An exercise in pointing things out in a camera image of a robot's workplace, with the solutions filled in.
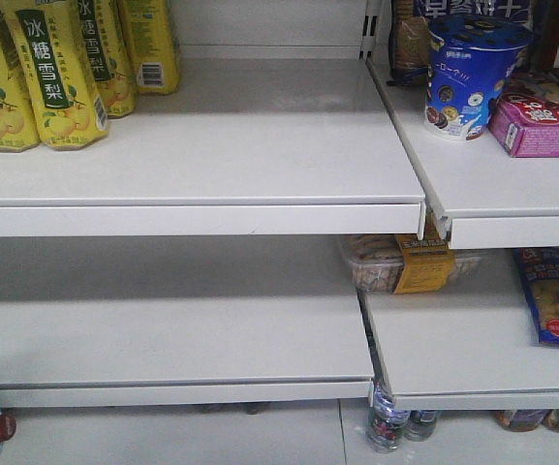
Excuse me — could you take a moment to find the white metal shelving unit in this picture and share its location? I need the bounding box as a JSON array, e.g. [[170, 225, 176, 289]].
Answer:
[[0, 1, 559, 464]]

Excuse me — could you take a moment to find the clear tray of biscuits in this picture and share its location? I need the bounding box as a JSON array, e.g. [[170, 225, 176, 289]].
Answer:
[[338, 233, 486, 294]]

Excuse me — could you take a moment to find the clear bottle below shelf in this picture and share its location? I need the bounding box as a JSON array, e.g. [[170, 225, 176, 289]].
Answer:
[[366, 381, 410, 453]]

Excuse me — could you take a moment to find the brown biscuit bag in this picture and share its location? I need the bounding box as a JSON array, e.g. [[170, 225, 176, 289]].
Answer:
[[388, 0, 429, 87]]

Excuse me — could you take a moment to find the small dark labelled bottle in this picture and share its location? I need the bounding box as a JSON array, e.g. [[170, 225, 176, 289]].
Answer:
[[404, 410, 442, 442]]

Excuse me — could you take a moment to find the blue oreo cup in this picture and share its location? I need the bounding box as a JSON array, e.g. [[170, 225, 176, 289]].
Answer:
[[424, 14, 533, 141]]

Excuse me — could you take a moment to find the purple snack box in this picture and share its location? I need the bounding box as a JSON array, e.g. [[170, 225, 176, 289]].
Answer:
[[488, 74, 559, 158]]

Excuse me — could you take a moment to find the blue chips bag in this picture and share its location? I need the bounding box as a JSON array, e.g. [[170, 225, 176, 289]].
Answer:
[[512, 247, 559, 346]]

